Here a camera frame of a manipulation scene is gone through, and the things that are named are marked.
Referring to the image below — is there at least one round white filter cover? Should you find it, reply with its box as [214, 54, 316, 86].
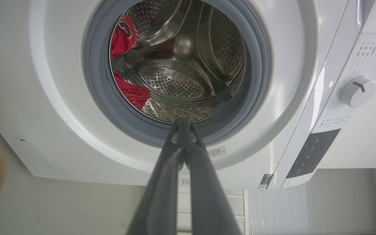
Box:
[12, 138, 52, 168]

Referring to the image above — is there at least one plain red garment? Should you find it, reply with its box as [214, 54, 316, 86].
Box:
[114, 72, 151, 109]

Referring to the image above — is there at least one black label sticker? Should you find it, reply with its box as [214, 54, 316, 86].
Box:
[258, 174, 275, 190]

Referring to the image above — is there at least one grey warning sticker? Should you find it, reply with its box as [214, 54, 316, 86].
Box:
[207, 146, 226, 159]

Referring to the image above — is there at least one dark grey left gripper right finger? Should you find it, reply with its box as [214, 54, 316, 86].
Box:
[184, 118, 242, 235]

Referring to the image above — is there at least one red jersey with white print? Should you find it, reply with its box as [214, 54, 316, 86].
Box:
[110, 15, 140, 61]

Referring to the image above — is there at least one grey rubber door gasket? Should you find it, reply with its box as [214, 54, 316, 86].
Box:
[83, 0, 272, 148]

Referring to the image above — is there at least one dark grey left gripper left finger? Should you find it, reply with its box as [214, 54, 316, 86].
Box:
[126, 118, 185, 235]

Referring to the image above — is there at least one dark gray control panel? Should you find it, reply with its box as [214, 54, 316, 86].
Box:
[286, 129, 341, 179]

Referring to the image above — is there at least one white round program dial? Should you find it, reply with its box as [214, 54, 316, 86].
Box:
[339, 76, 376, 108]

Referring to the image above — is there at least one perforated steel washer drum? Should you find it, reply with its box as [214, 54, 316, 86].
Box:
[110, 0, 246, 124]

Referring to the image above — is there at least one white front-load washing machine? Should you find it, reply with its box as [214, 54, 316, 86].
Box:
[0, 0, 376, 190]

